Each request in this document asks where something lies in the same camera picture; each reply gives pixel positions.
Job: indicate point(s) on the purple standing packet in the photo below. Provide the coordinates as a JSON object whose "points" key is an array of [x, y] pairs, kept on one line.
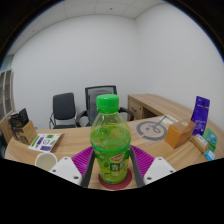
{"points": [[200, 115]]}

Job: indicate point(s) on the white and maroon mug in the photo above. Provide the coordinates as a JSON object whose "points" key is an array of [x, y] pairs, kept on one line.
{"points": [[46, 161]]}

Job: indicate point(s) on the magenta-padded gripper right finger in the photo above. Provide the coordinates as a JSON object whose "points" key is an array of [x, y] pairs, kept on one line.
{"points": [[156, 168]]}

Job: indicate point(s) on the dark printed carton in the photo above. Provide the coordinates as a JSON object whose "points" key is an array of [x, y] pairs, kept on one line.
{"points": [[18, 118]]}

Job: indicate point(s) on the small beige box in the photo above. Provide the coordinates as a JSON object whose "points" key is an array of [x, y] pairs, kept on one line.
{"points": [[200, 143]]}

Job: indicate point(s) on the orange cardboard box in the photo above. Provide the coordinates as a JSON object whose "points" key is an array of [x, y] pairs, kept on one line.
{"points": [[179, 134]]}

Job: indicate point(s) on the dark grey office chair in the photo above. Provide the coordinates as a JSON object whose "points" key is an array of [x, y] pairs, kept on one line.
{"points": [[64, 106]]}

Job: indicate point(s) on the dark carton with orange label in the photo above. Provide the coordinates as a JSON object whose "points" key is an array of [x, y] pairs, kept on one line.
{"points": [[28, 133]]}

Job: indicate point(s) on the small green box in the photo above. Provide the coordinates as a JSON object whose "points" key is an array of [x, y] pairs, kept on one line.
{"points": [[210, 138]]}

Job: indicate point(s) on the black mesh office chair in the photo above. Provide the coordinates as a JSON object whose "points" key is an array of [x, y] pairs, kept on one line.
{"points": [[91, 100]]}

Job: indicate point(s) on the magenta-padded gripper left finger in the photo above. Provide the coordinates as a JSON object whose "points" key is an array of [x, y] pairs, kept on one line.
{"points": [[68, 168]]}

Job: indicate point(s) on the green drink bottle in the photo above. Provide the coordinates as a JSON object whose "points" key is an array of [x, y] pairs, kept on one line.
{"points": [[110, 143]]}

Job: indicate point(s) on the wooden side desk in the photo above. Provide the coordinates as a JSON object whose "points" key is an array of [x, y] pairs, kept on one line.
{"points": [[156, 103]]}

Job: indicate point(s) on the small blue box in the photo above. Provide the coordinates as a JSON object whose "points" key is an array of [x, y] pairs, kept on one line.
{"points": [[210, 155]]}

